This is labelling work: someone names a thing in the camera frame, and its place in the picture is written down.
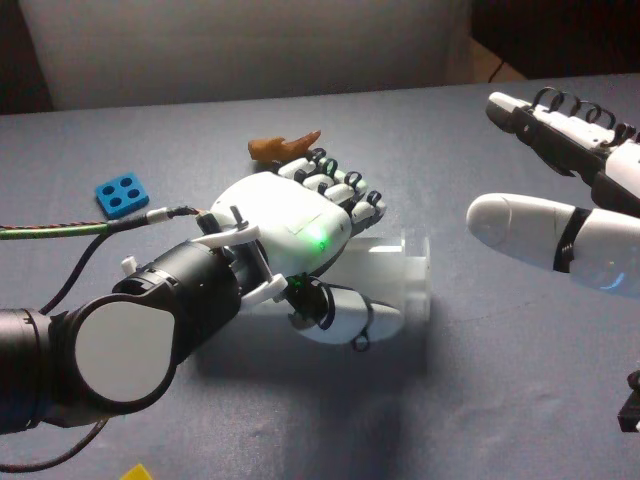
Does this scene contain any brown toy piece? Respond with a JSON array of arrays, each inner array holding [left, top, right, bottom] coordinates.
[[247, 128, 322, 164]]

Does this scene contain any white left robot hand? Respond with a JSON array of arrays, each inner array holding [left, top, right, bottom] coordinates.
[[209, 148, 404, 351]]

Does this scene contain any large translucent plastic syringe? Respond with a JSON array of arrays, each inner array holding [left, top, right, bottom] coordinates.
[[299, 227, 434, 351]]

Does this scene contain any blue four-hole block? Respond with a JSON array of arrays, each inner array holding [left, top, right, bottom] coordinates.
[[94, 171, 150, 219]]

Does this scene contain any thin black cable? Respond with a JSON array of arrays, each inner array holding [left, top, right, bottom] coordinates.
[[0, 233, 110, 474]]

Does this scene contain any white backdrop board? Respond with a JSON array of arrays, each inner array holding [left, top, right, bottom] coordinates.
[[17, 0, 476, 111]]

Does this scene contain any green braided cable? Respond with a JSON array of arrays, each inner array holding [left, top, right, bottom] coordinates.
[[0, 207, 211, 242]]

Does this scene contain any black mount piece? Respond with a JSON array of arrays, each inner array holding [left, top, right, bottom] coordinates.
[[617, 368, 640, 434]]

